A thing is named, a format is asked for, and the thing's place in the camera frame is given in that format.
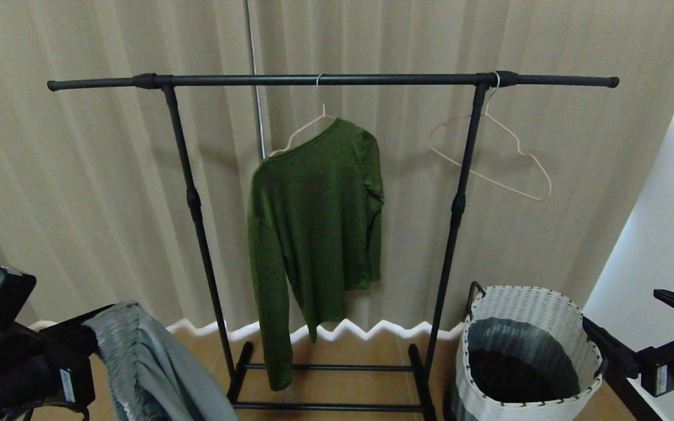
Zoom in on pink clothes hanger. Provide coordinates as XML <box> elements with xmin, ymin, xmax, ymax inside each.
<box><xmin>270</xmin><ymin>73</ymin><xmax>338</xmax><ymax>157</ymax></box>
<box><xmin>429</xmin><ymin>88</ymin><xmax>552</xmax><ymax>202</ymax></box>

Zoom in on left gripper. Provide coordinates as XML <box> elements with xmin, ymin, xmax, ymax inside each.
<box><xmin>0</xmin><ymin>336</ymin><xmax>97</xmax><ymax>419</ymax></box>

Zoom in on pale grey shorts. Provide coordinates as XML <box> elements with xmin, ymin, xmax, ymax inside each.
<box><xmin>82</xmin><ymin>301</ymin><xmax>239</xmax><ymax>421</ymax></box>

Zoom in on black clothes rack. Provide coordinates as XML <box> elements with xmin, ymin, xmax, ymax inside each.
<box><xmin>47</xmin><ymin>71</ymin><xmax>620</xmax><ymax>421</ymax></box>

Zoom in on white laundry basket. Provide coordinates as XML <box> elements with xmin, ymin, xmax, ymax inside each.
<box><xmin>445</xmin><ymin>282</ymin><xmax>605</xmax><ymax>421</ymax></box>

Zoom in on green printed shirt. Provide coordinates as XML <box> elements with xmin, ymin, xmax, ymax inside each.
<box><xmin>247</xmin><ymin>118</ymin><xmax>384</xmax><ymax>391</ymax></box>

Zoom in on beige curtain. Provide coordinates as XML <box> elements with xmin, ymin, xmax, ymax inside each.
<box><xmin>0</xmin><ymin>0</ymin><xmax>674</xmax><ymax>340</ymax></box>

